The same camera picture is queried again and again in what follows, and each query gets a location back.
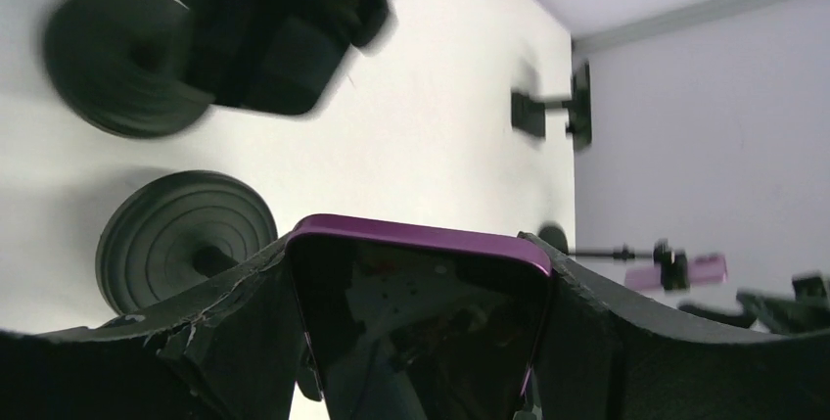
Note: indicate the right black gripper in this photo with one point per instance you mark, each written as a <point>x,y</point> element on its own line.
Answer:
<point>806,311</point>

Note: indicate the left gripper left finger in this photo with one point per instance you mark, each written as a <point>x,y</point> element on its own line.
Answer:
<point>234,347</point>

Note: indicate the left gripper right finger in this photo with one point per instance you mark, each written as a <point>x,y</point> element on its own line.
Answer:
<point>611,353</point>

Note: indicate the black round-base phone stand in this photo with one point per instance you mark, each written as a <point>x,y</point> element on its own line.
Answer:
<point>177,232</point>

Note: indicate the right black round-base stand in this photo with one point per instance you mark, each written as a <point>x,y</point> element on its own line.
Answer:
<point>554,235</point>

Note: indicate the black phone on folding stand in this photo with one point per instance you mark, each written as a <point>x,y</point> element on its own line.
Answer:
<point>579,126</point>

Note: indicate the black folding phone stand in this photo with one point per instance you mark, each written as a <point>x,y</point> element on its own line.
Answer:
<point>529,116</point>

